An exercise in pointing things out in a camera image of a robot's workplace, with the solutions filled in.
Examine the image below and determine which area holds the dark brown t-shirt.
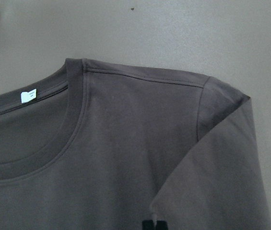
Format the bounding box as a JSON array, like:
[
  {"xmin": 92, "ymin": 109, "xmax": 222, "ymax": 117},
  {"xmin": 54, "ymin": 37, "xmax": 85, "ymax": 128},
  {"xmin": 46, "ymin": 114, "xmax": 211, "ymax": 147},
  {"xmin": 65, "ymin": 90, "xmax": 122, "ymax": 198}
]
[{"xmin": 0, "ymin": 58, "xmax": 271, "ymax": 230}]

